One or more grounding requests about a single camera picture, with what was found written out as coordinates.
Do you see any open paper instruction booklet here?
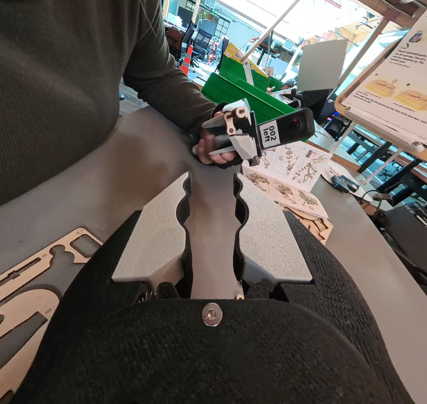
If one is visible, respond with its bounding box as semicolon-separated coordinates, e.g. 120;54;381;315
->
242;143;332;219

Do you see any wooden clipboard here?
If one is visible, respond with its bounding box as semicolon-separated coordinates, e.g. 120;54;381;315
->
334;8;427;159

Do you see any laser-cut wooden parts sheet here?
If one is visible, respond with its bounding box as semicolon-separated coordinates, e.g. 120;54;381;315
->
280;204;334;246

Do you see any person's torso in olive sweater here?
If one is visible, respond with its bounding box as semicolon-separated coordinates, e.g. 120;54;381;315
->
0;0;167;208

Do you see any white clipboard stand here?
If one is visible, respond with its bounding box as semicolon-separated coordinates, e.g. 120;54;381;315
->
328;120;412;186

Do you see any large green plastic bin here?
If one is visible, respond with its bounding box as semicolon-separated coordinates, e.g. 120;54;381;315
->
200;72;309;142

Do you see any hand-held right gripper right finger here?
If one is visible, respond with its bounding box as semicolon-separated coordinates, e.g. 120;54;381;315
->
233;172;314;288

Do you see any person's left hand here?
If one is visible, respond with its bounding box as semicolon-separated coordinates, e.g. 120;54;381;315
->
194;103;242;170

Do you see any small green plastic bin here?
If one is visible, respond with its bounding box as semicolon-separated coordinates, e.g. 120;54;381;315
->
218;55;284;92

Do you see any black mesh office chair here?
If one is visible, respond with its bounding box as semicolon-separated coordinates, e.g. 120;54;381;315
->
192;28;212;61

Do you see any white round plate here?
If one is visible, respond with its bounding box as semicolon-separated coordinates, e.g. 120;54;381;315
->
322;162;372;202

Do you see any black cable with plug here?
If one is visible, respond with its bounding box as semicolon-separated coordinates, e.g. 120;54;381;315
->
359;190;394;219

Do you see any printed instruction sheet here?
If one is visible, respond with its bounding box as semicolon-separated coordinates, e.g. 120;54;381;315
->
342;10;427;144

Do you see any long pale wooden rod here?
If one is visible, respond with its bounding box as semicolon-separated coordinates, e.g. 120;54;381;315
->
244;0;304;63

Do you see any orange traffic cone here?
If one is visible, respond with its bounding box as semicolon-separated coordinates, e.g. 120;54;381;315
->
180;45;194;76

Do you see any emptied wooden cut-out frame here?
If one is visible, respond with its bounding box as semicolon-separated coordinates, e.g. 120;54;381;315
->
0;227;104;404

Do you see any person's left forearm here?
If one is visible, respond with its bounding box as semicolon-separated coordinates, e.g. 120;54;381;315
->
123;44;217;137

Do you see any black equipment case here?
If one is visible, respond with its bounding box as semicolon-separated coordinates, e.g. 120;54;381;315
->
384;200;427;244

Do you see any yellow cardboard box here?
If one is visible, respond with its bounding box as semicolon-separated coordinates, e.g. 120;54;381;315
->
225;42;267;77

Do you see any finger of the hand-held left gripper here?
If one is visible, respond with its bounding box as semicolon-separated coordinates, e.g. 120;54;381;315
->
230;134;258;160
222;98;252;119

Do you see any small blue box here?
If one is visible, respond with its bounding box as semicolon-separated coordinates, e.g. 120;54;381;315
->
332;174;360;192

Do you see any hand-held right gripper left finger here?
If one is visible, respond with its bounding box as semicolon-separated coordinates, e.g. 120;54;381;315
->
111;171;194;298

